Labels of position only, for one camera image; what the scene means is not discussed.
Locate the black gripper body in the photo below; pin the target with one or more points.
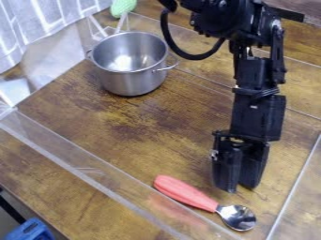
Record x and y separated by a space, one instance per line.
257 120

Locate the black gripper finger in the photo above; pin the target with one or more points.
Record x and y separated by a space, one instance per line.
255 160
226 167

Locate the pink handled metal spoon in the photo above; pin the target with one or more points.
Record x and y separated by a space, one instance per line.
237 216

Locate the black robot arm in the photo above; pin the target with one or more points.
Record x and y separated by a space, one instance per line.
248 24

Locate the black bar on table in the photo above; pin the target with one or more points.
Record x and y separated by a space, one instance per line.
288 14

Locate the clear acrylic barrier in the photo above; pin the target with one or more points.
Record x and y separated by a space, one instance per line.
169 215

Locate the stainless steel pot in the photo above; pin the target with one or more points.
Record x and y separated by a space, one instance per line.
131 62

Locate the green textured object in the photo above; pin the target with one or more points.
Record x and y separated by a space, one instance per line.
122 6

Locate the blue plastic crate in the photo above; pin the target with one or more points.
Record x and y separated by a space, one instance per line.
31 230

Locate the white patterned curtain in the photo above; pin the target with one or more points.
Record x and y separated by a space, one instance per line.
28 20

